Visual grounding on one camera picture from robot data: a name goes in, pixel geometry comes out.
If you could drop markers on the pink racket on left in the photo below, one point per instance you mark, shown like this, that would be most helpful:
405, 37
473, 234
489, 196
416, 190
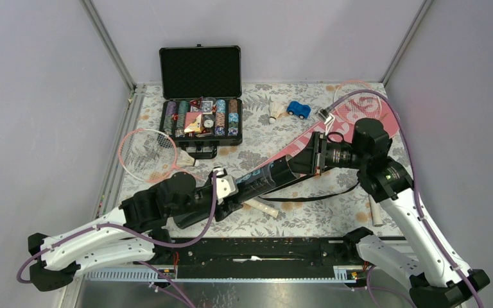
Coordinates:
149, 156

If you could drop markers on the white shuttlecock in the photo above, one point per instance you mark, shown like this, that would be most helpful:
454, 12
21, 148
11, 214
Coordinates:
184, 159
275, 110

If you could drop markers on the pink racket on bag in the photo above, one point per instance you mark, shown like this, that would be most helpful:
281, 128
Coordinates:
353, 108

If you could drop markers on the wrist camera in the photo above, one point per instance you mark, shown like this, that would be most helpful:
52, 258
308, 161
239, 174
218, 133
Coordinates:
223, 184
327, 117

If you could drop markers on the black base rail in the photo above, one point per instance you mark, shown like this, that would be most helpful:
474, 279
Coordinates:
262, 258

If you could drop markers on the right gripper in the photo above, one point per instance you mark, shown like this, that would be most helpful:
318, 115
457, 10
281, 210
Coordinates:
307, 161

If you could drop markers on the blue toy car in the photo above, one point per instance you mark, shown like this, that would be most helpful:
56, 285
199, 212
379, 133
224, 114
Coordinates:
297, 109

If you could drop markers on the pink racket bag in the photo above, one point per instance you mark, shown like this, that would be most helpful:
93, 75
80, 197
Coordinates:
302, 142

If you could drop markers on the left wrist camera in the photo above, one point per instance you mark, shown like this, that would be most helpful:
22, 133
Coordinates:
223, 184

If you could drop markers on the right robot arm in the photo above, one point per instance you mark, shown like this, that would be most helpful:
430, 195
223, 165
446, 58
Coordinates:
436, 276

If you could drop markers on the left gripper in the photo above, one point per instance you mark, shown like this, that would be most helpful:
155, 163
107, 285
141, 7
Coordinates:
226, 209

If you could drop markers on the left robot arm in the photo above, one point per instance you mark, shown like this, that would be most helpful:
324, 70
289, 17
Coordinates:
134, 231

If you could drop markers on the black shuttlecock tube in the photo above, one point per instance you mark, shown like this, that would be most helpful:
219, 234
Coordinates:
263, 180

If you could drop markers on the black poker chip case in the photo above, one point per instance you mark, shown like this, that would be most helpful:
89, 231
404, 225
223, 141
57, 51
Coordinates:
202, 87

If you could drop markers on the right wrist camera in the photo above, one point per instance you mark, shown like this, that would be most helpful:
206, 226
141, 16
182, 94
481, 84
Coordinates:
327, 117

